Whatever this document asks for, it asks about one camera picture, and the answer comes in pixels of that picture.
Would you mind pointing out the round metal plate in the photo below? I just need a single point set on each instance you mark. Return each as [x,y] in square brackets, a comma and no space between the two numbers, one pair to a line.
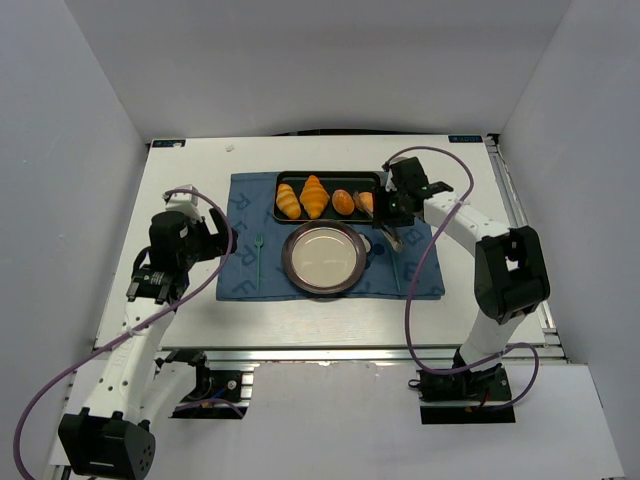
[324,257]

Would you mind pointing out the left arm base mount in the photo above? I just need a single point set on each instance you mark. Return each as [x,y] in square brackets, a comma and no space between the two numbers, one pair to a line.
[217,393]

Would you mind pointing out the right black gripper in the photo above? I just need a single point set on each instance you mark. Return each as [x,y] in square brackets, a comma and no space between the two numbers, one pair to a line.
[392,215]

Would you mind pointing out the aluminium side rail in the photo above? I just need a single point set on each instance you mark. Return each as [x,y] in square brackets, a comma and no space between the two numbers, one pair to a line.
[518,218]

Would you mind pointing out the black rectangular tray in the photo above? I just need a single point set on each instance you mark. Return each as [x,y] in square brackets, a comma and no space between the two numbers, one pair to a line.
[350,181]

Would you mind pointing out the teal plastic knife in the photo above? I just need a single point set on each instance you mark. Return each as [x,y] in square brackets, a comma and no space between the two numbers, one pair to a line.
[395,267]

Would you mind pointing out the left striped croissant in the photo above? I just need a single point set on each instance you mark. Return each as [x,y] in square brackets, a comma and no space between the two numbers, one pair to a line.
[287,202]

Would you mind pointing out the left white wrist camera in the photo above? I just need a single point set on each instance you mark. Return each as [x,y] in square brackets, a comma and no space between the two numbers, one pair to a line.
[184,202]

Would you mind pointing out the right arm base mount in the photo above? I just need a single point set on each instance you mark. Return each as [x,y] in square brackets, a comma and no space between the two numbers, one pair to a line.
[469,398]

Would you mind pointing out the blue placemat with letters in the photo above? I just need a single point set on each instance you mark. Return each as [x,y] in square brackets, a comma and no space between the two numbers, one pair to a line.
[251,211]

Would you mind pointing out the left blue table label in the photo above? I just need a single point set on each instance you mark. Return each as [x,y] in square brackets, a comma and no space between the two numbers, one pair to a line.
[168,143]

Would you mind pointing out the teal plastic fork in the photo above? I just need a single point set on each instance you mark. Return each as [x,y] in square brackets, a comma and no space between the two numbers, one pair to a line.
[258,243]

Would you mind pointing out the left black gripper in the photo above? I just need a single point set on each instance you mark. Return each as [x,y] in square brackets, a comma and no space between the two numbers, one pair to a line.
[212,240]

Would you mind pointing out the blue table label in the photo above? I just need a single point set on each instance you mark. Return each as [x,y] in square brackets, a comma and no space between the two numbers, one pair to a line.
[168,143]
[465,139]

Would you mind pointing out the metal tongs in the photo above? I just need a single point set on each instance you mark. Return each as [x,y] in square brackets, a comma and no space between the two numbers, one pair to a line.
[389,233]

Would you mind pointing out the large orange croissant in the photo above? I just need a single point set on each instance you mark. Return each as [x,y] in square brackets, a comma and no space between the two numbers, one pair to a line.
[314,198]

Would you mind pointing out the right blue table label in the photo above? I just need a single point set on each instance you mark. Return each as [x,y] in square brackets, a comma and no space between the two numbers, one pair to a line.
[465,139]

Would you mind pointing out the light round bread roll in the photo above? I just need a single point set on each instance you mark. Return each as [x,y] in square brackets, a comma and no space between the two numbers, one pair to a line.
[366,202]

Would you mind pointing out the dark glazed round bun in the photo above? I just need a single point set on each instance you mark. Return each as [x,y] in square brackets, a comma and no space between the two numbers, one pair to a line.
[342,202]

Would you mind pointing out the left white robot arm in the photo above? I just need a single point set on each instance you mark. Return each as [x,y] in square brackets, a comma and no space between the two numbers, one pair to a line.
[113,434]

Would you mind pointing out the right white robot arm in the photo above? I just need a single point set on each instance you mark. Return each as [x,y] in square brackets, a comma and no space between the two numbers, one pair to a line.
[510,276]

